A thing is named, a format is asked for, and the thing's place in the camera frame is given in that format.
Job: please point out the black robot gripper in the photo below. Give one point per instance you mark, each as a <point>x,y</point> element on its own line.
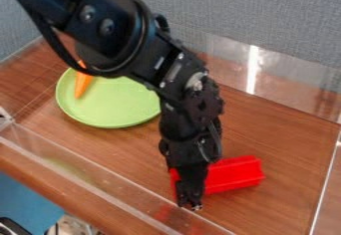
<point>188,147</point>

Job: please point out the red rectangular block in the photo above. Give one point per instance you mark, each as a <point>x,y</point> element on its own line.
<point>230,173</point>

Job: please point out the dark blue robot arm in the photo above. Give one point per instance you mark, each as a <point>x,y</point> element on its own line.
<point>112,38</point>

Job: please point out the green round plate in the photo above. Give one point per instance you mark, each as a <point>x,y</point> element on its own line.
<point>112,103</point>

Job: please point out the orange toy carrot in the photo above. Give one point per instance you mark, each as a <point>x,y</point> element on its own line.
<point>83,82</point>

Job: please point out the clear acrylic enclosure wall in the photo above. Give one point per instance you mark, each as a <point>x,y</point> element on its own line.
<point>107,176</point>

